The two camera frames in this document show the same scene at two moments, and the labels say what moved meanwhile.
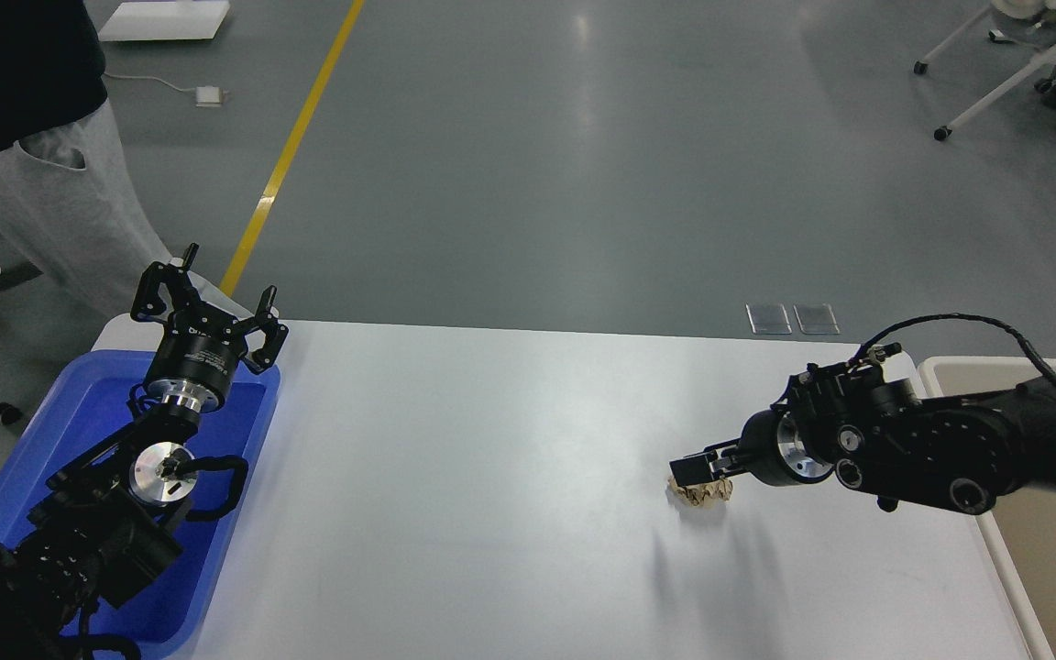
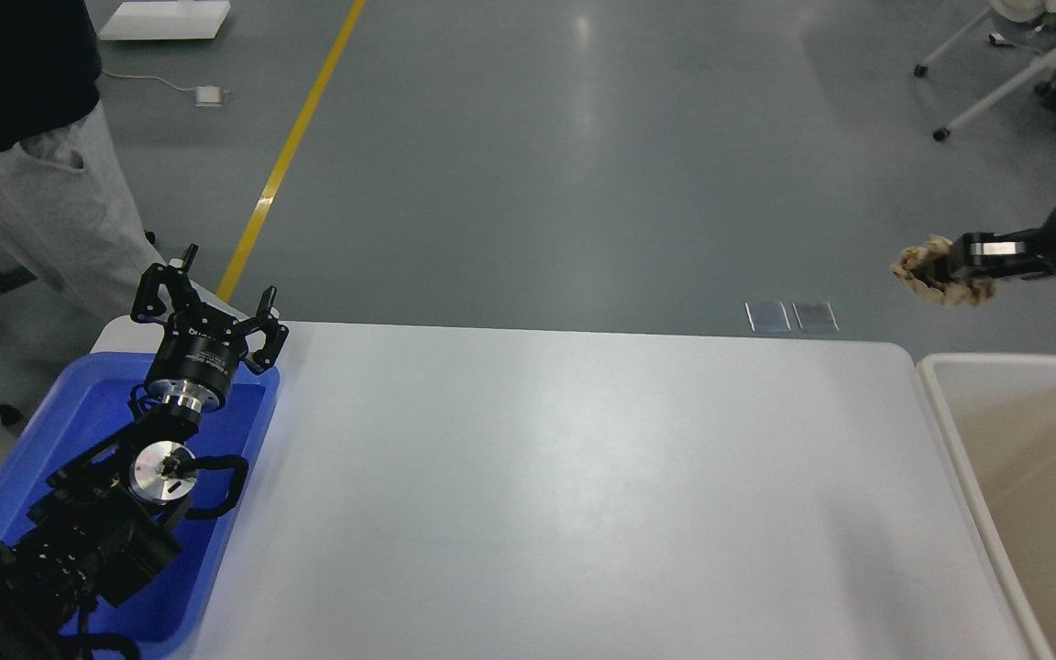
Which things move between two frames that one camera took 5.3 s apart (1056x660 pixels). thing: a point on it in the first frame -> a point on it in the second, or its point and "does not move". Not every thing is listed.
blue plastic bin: [86, 397] does not move
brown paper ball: [716, 490] -> [936, 250]
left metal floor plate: [768, 319] does not move
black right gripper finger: [733, 449] -> [992, 271]
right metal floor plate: [817, 319] does not move
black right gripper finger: [707, 467] -> [974, 247]
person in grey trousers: [28, 144] does not move
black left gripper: [194, 365] does not move
